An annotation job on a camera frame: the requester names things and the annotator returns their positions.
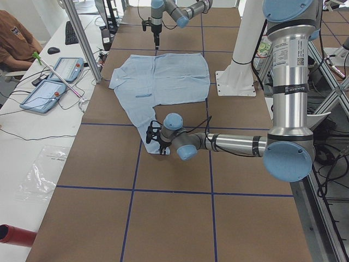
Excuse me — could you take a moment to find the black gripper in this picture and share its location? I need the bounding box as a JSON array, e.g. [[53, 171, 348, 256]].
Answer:
[[158, 138, 170, 155], [151, 24, 161, 50]]

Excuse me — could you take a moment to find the light blue button-up shirt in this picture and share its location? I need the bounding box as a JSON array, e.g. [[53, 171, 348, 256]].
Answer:
[[109, 53, 210, 142]]

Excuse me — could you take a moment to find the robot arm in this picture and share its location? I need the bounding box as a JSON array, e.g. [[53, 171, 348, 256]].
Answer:
[[142, 0, 213, 50], [147, 1, 322, 182]]

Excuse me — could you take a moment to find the black power adapter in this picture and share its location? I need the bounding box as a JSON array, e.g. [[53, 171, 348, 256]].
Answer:
[[101, 28, 112, 51]]

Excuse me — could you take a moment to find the black keyboard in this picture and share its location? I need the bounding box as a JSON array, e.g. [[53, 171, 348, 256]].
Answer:
[[65, 21, 79, 45]]

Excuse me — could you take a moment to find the black computer mouse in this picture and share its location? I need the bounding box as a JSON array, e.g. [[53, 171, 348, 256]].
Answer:
[[47, 47, 60, 55]]

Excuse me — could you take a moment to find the green-tipped reach stick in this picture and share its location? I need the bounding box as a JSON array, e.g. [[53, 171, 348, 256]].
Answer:
[[32, 52, 88, 103]]

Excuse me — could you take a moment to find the clear plastic bag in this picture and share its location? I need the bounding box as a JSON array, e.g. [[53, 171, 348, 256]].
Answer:
[[15, 145, 70, 203]]

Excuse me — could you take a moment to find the lower blue teach pendant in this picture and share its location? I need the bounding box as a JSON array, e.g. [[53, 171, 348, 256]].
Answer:
[[20, 80, 67, 114]]

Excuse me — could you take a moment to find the person in brown shirt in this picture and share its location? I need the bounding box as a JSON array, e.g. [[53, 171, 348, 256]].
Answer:
[[1, 10, 43, 71]]

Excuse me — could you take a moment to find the white chair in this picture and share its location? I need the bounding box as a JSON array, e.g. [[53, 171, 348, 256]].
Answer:
[[306, 112, 331, 130]]

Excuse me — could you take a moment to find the red cylinder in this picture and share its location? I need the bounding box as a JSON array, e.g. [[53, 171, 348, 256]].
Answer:
[[1, 224, 37, 247]]

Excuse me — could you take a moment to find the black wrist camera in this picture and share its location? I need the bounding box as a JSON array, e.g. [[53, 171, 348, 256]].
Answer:
[[141, 17, 152, 32], [146, 120, 162, 144]]

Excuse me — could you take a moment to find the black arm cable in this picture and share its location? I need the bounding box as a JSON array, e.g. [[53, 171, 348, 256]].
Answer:
[[178, 116, 262, 158]]

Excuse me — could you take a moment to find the aluminium frame post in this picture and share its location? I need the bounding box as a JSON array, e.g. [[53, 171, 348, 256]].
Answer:
[[62, 0, 102, 84]]

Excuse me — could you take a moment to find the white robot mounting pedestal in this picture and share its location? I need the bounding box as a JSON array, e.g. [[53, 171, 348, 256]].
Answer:
[[215, 1, 261, 97]]

